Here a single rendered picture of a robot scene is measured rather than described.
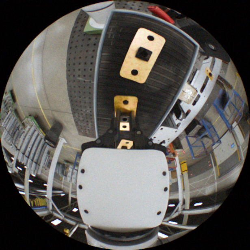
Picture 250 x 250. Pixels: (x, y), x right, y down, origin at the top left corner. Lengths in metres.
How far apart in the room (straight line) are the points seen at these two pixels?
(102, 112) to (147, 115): 0.09
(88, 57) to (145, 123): 0.58
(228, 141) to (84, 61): 8.49
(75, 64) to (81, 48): 0.14
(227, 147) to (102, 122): 8.23
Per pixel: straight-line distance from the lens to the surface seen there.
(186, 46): 0.16
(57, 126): 2.68
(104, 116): 0.16
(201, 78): 0.43
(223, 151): 8.28
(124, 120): 0.15
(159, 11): 0.17
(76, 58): 0.68
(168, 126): 0.30
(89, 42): 0.65
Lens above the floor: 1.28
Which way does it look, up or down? 43 degrees down
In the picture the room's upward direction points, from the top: 178 degrees counter-clockwise
